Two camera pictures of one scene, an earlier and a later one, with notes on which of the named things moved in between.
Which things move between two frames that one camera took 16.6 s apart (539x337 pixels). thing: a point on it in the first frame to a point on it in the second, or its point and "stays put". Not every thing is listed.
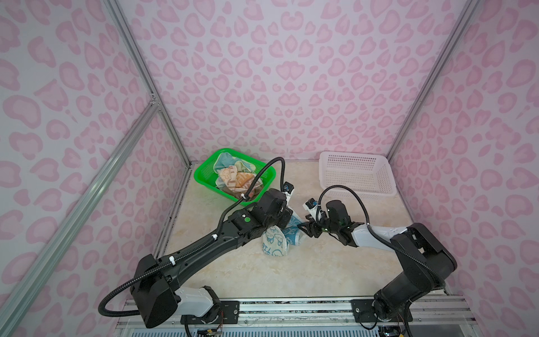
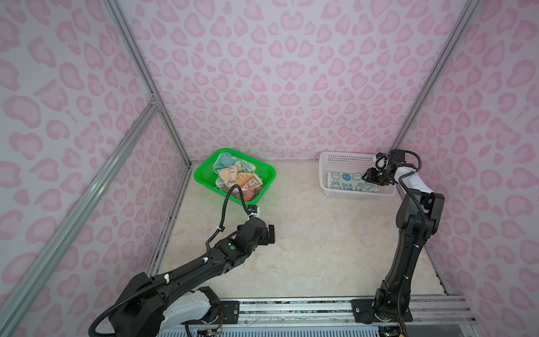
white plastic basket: [370, 175] stays put
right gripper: [309, 227] to [367, 176]
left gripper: [288, 217] to [267, 237]
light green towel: [226, 159] stays put
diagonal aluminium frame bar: [15, 291] stays put
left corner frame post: [117, 13] stays put
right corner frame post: [469, 10] stays put
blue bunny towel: [275, 239] to [351, 181]
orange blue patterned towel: [229, 178] stays put
